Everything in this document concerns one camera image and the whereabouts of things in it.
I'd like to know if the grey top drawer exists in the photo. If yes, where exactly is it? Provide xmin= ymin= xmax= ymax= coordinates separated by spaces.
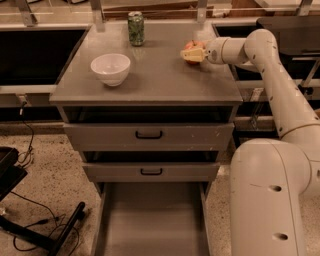
xmin=64 ymin=123 xmax=234 ymax=151

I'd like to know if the black hanging cable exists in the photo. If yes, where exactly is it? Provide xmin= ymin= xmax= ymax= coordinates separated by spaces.
xmin=17 ymin=101 xmax=36 ymax=168

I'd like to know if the red apple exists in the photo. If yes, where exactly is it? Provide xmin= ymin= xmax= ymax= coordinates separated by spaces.
xmin=183 ymin=40 xmax=205 ymax=64

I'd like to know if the white ceramic bowl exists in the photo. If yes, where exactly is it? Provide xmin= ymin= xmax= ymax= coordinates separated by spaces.
xmin=90 ymin=53 xmax=131 ymax=87

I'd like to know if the black floor cable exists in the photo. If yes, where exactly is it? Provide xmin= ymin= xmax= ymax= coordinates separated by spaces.
xmin=9 ymin=191 xmax=81 ymax=254

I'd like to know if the grey drawer cabinet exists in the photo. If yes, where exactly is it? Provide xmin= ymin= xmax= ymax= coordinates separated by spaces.
xmin=49 ymin=20 xmax=243 ymax=198

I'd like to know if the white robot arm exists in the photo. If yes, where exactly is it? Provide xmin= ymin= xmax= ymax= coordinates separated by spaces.
xmin=180 ymin=29 xmax=320 ymax=256

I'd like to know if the grey open bottom drawer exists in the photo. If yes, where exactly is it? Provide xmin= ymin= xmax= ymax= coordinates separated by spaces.
xmin=91 ymin=182 xmax=212 ymax=256

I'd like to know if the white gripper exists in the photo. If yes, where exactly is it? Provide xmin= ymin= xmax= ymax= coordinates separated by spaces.
xmin=180 ymin=37 xmax=229 ymax=64

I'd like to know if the black table right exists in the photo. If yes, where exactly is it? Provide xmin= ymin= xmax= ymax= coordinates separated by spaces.
xmin=256 ymin=15 xmax=320 ymax=101

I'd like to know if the black chair base left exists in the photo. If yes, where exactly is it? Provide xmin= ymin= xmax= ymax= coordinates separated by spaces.
xmin=0 ymin=147 xmax=85 ymax=256

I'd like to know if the green soda can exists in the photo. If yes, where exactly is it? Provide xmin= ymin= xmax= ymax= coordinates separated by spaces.
xmin=128 ymin=11 xmax=145 ymax=46

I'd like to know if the grey middle drawer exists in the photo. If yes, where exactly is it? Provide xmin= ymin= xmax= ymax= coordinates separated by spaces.
xmin=83 ymin=162 xmax=219 ymax=183

